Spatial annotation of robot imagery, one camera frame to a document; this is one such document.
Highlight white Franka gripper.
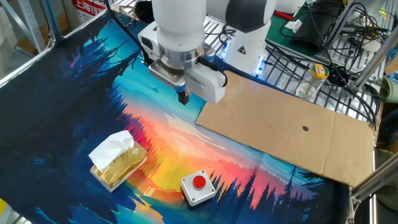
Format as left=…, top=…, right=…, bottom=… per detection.
left=137, top=22, right=227, bottom=106

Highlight grey box red push button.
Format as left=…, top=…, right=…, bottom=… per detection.
left=180, top=169, right=216, bottom=211

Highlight gold tissue pack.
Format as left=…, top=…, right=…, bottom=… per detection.
left=88, top=129, right=149, bottom=193

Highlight brown cardboard sheet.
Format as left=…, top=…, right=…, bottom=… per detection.
left=195, top=70, right=376, bottom=187

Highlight green table mat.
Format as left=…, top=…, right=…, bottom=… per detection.
left=266, top=6, right=318, bottom=58

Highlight forest sunset printed cloth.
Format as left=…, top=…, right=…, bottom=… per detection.
left=0, top=9, right=351, bottom=224

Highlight glass jar yellow lid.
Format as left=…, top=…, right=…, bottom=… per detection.
left=294, top=63, right=330, bottom=102

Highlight red pen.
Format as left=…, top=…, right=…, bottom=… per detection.
left=273, top=10, right=294, bottom=21

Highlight white paper tag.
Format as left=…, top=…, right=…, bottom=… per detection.
left=284, top=19, right=303, bottom=34

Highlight white box red print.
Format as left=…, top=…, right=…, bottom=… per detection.
left=71, top=0, right=108, bottom=24

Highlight grey metal shelf rack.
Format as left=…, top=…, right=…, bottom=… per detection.
left=0, top=0, right=63, bottom=54

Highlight green rolled mat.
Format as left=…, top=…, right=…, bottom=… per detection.
left=378, top=73, right=398, bottom=104

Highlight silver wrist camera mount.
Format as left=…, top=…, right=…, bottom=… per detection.
left=148, top=58, right=188, bottom=93

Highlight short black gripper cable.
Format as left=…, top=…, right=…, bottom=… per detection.
left=198, top=57, right=228, bottom=87

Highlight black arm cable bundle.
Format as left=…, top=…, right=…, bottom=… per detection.
left=104, top=0, right=153, bottom=66

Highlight black furry bag with chain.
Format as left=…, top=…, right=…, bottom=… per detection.
left=118, top=0, right=155, bottom=29

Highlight black table cables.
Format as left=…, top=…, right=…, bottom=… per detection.
left=264, top=0, right=392, bottom=125

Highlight aluminium frame profile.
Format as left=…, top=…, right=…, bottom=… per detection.
left=353, top=30, right=398, bottom=91
left=348, top=155, right=398, bottom=203

